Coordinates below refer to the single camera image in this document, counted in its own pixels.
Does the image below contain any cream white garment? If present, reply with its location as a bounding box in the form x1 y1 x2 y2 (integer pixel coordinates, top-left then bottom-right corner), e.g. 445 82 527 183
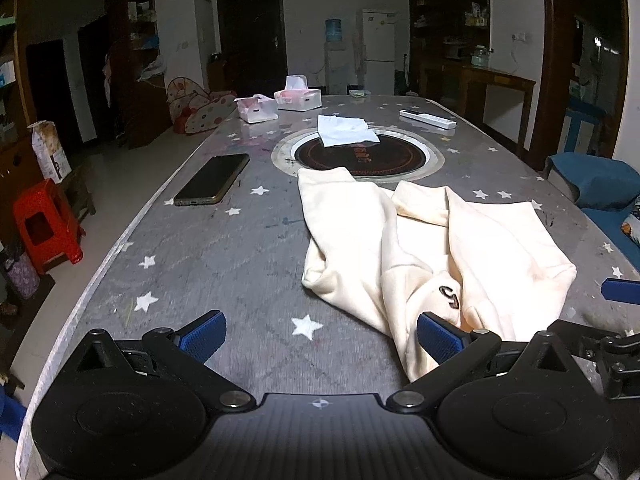
298 168 577 380

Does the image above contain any blue sofa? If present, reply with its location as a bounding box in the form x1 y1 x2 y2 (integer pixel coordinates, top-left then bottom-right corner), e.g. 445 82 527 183
544 153 639 270

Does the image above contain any black smartphone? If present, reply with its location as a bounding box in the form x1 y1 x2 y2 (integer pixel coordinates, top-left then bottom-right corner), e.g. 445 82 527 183
174 153 250 207

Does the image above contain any purple patterned bin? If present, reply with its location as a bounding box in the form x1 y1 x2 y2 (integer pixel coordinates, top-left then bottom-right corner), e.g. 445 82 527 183
3 252 40 300

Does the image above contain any red plastic stool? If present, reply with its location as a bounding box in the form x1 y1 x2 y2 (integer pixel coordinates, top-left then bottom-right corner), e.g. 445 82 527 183
13 179 85 275

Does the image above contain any round black induction hob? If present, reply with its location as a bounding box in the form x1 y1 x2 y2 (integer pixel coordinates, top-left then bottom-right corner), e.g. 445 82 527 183
271 127 445 184

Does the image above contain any brown paper bag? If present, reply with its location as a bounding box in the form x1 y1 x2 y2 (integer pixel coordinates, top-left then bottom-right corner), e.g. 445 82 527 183
28 120 72 184

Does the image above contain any dark wooden side table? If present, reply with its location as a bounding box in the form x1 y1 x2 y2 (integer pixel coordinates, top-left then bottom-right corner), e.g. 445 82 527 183
418 61 536 160

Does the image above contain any white remote control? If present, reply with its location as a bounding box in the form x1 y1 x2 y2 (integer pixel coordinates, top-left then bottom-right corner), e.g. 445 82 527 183
399 110 457 130

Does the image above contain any polka dot play tent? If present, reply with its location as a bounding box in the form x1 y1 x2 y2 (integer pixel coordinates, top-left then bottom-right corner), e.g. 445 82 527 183
166 77 236 136

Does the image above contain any white pink open box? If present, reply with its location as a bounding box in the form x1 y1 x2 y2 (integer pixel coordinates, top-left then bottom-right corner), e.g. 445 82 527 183
234 94 279 125

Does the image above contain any white paper tissue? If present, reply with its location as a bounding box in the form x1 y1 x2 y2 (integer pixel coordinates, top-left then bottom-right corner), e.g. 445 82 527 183
317 115 380 148

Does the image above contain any pink tissue box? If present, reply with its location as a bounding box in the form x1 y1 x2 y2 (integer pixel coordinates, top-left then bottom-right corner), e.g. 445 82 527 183
274 75 322 112

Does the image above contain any water dispenser with blue bottle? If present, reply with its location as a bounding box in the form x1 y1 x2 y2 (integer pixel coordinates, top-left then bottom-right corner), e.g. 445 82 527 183
324 18 349 96

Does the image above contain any dark wooden door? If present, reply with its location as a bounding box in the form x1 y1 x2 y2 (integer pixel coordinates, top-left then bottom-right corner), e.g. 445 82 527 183
216 0 288 98

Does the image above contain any white refrigerator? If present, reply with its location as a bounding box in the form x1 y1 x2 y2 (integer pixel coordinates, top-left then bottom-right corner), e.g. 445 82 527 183
358 10 396 96

